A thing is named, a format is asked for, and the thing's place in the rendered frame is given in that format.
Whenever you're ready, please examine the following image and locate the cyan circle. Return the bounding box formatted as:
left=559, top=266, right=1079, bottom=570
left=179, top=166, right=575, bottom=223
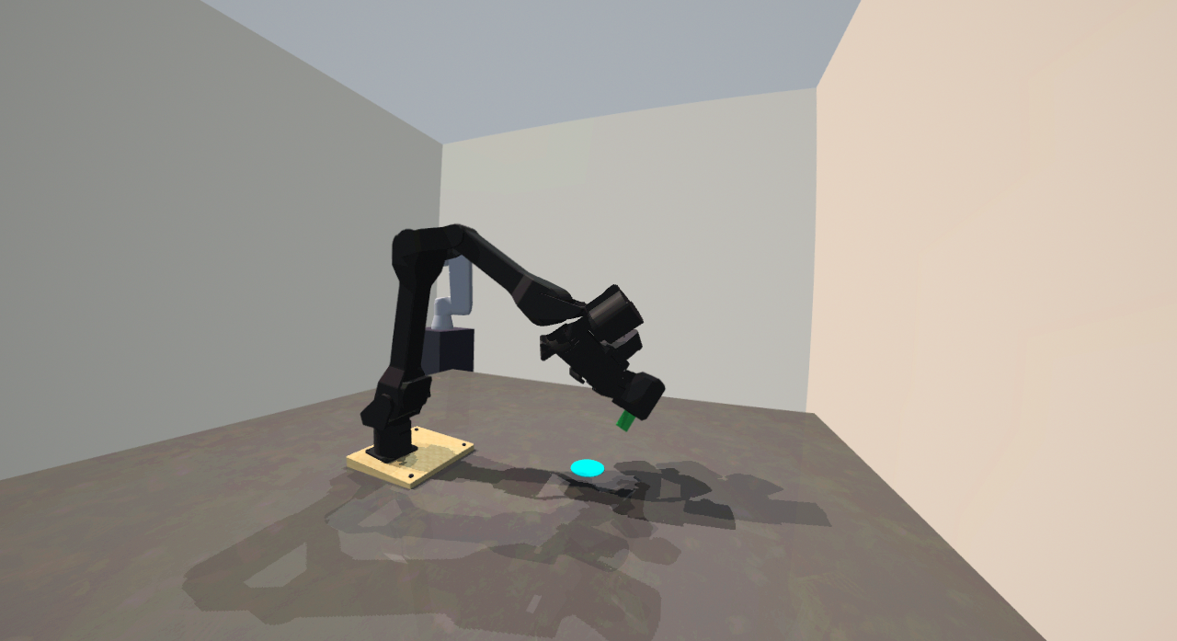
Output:
left=571, top=459, right=604, bottom=476

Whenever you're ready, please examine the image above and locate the green rectangular post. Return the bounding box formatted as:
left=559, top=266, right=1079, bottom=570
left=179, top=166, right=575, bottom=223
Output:
left=616, top=410, right=636, bottom=430

